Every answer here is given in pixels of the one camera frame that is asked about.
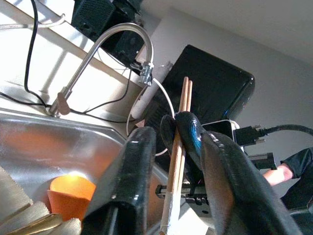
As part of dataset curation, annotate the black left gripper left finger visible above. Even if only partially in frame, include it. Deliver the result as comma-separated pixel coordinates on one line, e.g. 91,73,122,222
82,126,157,235

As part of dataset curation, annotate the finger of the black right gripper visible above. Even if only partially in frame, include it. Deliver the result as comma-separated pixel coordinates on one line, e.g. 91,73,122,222
175,112,206,177
160,114,178,160

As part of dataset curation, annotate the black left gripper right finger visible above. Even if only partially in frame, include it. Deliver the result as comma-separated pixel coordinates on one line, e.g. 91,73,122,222
200,131,303,235

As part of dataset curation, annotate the wooden chopstick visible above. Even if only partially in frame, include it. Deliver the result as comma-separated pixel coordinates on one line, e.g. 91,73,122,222
168,80,193,235
158,76,189,235

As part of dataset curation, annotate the orange plastic bowl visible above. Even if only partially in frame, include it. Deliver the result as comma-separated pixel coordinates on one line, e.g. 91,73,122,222
47,174,97,222

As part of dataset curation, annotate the white plastic cylinder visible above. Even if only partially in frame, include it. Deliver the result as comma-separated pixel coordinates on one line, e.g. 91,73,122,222
131,62,174,119

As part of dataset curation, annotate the black glossy appliance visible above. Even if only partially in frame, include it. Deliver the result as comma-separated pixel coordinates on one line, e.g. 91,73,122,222
143,44,255,187

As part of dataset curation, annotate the stainless steel sink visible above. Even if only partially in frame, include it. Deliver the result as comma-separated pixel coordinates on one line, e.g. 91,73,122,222
0,107,172,235

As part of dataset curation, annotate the golden metal spoon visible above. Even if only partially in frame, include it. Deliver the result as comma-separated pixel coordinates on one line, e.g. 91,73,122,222
4,212,64,235

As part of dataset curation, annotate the silver gooseneck faucet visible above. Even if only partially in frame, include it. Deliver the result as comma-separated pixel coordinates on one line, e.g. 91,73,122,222
45,23,155,118

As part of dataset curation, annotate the beige woven mat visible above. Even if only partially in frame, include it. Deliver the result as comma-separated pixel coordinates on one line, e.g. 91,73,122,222
0,166,83,235

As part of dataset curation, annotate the black mesh device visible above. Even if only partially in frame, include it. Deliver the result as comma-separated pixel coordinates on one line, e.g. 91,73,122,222
70,0,145,65

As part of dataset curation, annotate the metal hose valve fitting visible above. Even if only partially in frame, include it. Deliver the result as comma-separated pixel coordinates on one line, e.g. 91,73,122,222
130,61,155,87

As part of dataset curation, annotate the white cable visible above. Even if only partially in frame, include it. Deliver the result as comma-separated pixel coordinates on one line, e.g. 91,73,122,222
0,13,67,31

